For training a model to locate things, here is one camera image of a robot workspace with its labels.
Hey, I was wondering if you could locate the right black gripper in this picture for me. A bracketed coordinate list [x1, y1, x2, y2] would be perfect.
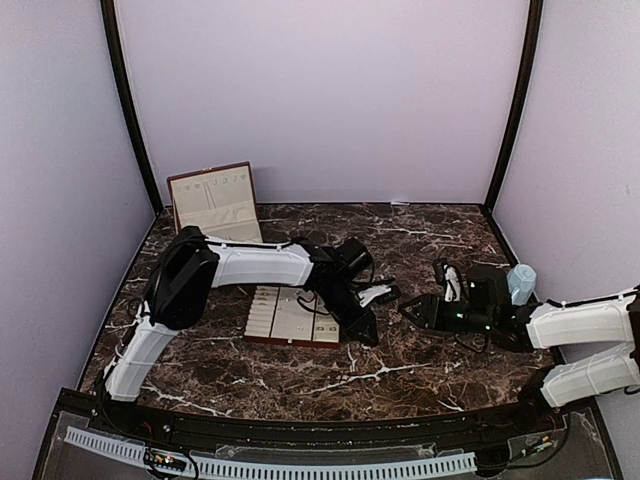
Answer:
[399, 293, 495, 335]

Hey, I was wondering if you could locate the beige jewelry tray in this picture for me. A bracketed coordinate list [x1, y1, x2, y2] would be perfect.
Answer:
[243, 286, 340, 348]

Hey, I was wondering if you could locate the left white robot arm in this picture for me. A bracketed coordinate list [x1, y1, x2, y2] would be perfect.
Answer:
[96, 226, 391, 436]

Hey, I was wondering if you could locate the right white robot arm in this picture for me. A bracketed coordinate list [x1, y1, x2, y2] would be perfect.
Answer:
[399, 260, 639, 434]

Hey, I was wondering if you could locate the wooden jewelry box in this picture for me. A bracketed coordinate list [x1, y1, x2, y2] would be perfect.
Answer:
[167, 162, 262, 243]

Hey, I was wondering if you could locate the light blue plastic cup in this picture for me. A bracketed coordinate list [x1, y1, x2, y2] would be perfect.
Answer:
[506, 263, 537, 306]

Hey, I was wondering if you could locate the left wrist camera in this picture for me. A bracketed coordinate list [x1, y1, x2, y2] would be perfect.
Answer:
[356, 280, 401, 308]

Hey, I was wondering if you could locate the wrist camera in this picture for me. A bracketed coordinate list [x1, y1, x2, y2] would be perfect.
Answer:
[433, 259, 467, 302]
[356, 280, 401, 308]

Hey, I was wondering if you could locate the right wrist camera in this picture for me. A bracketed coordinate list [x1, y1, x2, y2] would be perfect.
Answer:
[433, 259, 467, 302]

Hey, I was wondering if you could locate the black front rail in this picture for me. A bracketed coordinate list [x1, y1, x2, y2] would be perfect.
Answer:
[54, 388, 571, 451]

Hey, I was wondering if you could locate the white slotted cable duct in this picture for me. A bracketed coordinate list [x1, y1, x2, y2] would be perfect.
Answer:
[63, 427, 477, 479]

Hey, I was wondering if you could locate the right black frame post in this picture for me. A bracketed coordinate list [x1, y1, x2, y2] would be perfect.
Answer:
[483, 0, 544, 216]

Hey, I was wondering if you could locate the black frame post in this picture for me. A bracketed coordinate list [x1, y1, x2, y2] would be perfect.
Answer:
[483, 0, 544, 216]
[99, 0, 164, 216]

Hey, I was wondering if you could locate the left black frame post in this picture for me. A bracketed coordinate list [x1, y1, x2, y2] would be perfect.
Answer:
[99, 0, 164, 216]

